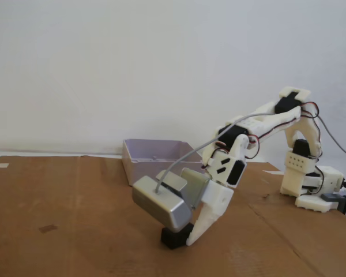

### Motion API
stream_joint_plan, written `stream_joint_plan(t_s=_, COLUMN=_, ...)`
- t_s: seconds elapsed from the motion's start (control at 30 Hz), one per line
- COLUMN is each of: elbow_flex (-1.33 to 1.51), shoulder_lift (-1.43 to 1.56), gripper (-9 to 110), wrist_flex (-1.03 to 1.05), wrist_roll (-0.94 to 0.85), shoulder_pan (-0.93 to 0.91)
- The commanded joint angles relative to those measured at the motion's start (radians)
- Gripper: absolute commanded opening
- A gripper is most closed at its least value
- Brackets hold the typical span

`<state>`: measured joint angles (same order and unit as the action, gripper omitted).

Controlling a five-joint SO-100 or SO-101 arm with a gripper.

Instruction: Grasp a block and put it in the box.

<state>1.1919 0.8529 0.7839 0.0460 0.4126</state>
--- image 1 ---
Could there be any black rectangular block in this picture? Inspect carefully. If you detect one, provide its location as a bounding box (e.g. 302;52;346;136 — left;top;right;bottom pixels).
160;222;194;250

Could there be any lilac plastic box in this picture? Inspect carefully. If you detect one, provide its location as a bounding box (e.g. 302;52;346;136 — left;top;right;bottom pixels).
122;138;205;187

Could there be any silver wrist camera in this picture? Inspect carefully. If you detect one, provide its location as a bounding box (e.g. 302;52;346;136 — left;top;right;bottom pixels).
131;175;193;233

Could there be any grey table clamp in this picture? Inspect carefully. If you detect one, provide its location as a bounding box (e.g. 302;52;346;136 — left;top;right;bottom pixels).
321;193;346;223

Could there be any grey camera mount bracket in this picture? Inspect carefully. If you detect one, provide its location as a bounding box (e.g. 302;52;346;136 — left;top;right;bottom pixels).
155;168;211;210

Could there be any grey camera cable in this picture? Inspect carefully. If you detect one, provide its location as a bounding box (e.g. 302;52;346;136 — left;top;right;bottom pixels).
155;113;346;193

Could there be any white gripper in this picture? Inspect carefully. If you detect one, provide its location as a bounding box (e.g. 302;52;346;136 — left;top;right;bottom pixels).
186;179;235;247

